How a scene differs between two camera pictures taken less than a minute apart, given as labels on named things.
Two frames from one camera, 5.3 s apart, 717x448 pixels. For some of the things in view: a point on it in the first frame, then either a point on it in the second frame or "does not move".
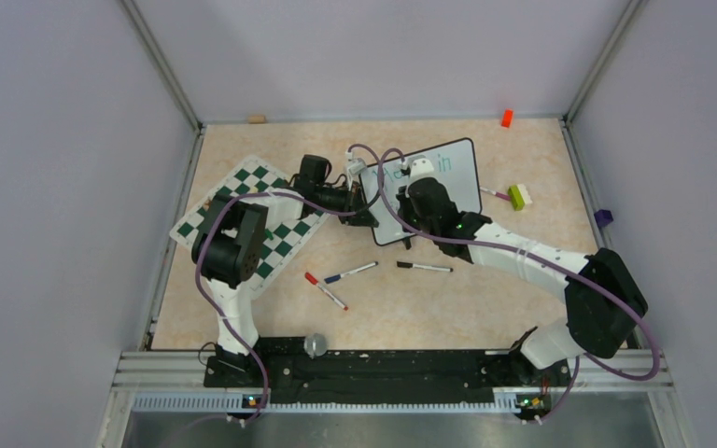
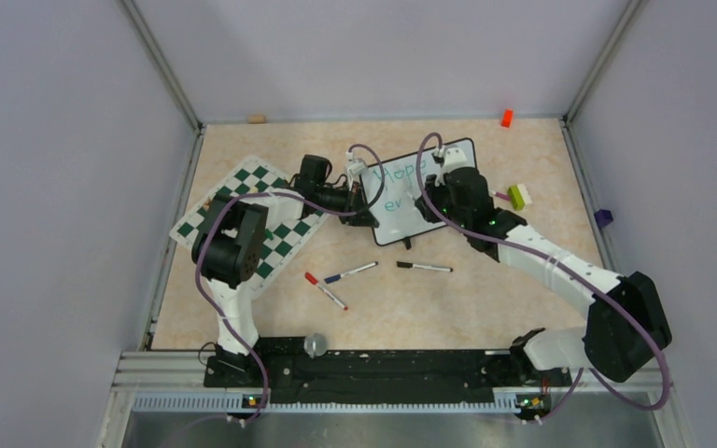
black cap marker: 405,264 does not move
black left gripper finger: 355,203 does not move
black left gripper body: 334,198 does not move
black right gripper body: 410,213 → 443,192
